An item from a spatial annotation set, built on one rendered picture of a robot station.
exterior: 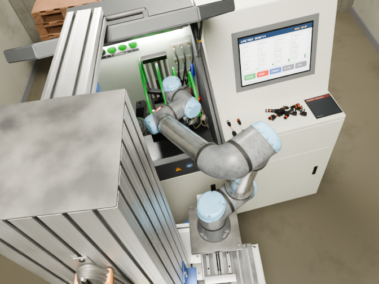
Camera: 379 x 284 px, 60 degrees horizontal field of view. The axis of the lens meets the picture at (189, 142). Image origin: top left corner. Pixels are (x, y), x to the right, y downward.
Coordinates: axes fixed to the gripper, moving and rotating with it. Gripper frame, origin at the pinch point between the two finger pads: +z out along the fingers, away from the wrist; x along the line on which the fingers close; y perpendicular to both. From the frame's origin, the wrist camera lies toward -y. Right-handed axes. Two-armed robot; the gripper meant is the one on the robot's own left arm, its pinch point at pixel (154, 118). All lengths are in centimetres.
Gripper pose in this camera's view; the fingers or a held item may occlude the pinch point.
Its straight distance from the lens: 165.5
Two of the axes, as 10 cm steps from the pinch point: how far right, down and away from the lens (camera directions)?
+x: 9.4, -2.1, -2.6
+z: 2.4, -1.2, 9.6
